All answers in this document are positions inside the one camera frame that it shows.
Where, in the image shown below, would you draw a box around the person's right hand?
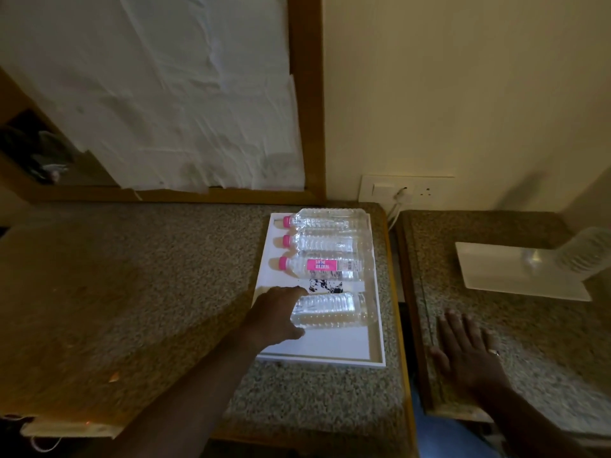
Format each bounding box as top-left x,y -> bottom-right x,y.
429,310 -> 510,397

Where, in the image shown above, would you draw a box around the person's left hand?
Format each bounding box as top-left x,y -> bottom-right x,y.
241,286 -> 309,352

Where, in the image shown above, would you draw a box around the clear plastic water bottle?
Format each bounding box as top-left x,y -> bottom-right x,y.
291,292 -> 379,330

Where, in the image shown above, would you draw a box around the person's left forearm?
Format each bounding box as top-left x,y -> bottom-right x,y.
109,324 -> 269,458

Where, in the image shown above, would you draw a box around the person's right forearm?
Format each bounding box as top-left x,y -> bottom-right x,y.
477,377 -> 582,458

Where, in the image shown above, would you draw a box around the white rectangular tray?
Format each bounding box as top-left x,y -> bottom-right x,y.
256,212 -> 387,369

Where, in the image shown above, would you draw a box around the black patterned label scrap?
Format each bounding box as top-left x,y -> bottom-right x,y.
308,279 -> 345,295

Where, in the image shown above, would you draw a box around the white flat tray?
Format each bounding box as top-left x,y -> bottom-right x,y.
454,241 -> 593,302

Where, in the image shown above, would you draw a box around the pink-label clear water bottle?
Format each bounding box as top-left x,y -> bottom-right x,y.
279,253 -> 376,282

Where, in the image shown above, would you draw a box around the person's blue trousers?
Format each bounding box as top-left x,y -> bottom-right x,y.
411,384 -> 503,458

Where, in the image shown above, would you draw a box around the pink-cap clear water bottle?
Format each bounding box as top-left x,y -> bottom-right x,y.
283,208 -> 371,231
282,232 -> 373,256

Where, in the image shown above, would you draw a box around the ribbed clear plastic bottle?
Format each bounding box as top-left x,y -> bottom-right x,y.
522,227 -> 611,282

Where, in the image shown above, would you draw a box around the white crumpled paper sheet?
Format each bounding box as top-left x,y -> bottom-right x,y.
0,0 -> 306,194

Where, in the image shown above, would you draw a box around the white wall socket plate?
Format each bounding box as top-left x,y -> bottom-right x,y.
358,175 -> 455,212

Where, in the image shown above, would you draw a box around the white plug with cable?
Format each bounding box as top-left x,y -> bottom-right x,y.
387,187 -> 414,230

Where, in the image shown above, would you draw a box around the wooden mirror frame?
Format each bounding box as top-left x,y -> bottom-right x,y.
0,0 -> 327,205

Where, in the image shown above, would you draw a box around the white cord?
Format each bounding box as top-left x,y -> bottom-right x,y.
0,414 -> 64,454

